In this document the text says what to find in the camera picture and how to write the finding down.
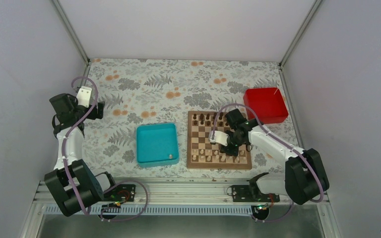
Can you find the teal plastic tray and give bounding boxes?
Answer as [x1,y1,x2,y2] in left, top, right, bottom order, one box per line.
[136,123,180,168]

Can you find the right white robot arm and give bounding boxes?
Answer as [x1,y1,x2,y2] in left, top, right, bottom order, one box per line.
[208,109,329,205]

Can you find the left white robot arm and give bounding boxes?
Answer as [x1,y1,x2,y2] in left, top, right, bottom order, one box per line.
[44,93,118,217]

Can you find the wooden chess board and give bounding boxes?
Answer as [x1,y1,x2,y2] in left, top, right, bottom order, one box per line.
[187,111,252,170]

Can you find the floral patterned table mat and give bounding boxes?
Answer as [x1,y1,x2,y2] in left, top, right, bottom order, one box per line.
[83,59,284,179]

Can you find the red plastic box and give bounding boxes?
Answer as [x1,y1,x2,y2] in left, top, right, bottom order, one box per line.
[243,87,289,124]

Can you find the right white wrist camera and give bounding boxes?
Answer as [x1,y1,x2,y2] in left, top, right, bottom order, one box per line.
[208,130,229,146]

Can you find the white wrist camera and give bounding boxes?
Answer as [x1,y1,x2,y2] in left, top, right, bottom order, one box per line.
[208,130,229,146]
[76,86,92,108]

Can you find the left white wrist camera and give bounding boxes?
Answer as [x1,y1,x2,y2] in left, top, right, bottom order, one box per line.
[76,86,92,108]

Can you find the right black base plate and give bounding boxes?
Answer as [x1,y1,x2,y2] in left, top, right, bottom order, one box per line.
[226,185,280,203]

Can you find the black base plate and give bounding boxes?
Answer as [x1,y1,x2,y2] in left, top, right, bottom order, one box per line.
[226,185,280,203]
[103,184,136,203]

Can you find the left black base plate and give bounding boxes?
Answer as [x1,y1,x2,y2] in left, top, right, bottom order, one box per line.
[103,184,136,203]

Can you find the left aluminium frame post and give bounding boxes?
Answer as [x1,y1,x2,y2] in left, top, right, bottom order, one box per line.
[50,0,90,65]

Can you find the aluminium frame post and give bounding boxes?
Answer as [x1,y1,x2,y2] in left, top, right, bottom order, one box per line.
[279,0,323,69]
[50,0,90,65]

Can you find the aluminium front rail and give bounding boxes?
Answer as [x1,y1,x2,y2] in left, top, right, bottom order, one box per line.
[32,179,330,216]

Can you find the right aluminium frame post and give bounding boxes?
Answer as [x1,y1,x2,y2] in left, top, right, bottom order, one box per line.
[279,0,323,69]

